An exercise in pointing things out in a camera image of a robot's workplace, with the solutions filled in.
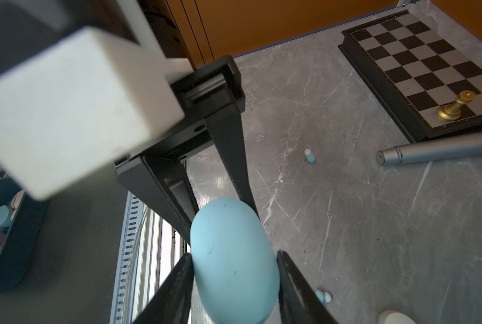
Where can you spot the blue earbud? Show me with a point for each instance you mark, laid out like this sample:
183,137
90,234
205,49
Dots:
309,156
323,296

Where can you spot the gold chess pawn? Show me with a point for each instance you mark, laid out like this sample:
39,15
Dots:
452,112

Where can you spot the dark tray of earbud cases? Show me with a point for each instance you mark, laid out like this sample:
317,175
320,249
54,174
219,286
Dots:
19,232

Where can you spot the black white chessboard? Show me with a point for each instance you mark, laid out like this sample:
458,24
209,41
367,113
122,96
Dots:
413,71

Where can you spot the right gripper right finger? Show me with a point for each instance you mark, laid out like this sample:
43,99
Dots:
297,301

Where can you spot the silver microphone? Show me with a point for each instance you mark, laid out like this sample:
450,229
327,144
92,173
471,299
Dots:
432,150

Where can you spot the white earbud charging case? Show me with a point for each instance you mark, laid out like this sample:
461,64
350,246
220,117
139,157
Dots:
394,317

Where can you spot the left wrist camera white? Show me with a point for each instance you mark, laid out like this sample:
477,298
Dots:
82,84

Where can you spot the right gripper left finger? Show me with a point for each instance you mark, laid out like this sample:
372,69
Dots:
172,302

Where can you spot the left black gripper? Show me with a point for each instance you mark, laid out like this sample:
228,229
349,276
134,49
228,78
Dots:
163,185

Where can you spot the blue earbud charging case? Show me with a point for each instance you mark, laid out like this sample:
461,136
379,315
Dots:
236,270

